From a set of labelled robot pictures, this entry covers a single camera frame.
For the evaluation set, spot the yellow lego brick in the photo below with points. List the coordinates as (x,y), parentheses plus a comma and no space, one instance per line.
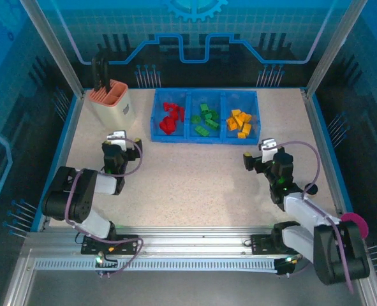
(246,116)
(236,113)
(246,128)
(239,121)
(242,135)

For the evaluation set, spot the red lego brick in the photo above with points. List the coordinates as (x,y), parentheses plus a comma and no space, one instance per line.
(167,106)
(182,113)
(163,127)
(175,115)
(167,121)
(171,129)
(175,108)

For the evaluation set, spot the long green lego brick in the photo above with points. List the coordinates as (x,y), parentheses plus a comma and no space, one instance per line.
(212,125)

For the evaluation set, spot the small green lego brick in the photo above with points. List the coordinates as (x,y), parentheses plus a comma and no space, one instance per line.
(212,113)

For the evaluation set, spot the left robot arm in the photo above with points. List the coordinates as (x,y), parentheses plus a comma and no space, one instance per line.
(83,191)

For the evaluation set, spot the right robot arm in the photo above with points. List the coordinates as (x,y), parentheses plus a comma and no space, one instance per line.
(315,216)

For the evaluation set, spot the cream utensil holder pink top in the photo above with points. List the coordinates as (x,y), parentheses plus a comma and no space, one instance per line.
(115,111)

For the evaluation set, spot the blue three-compartment bin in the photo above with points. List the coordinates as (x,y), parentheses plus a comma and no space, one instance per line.
(188,140)

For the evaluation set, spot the magenta round spool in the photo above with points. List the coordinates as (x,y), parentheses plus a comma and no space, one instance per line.
(358,221)

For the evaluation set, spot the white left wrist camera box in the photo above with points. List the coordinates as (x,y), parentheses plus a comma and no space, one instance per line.
(117,136)

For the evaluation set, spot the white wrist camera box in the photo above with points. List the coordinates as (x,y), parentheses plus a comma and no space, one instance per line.
(117,136)
(267,148)

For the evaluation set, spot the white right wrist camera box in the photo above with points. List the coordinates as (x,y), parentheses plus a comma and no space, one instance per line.
(267,148)

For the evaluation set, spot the aluminium mounting rail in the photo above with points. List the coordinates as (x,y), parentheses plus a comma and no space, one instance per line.
(191,240)

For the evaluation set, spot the aluminium frame post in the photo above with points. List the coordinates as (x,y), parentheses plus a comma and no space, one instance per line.
(335,48)
(52,48)

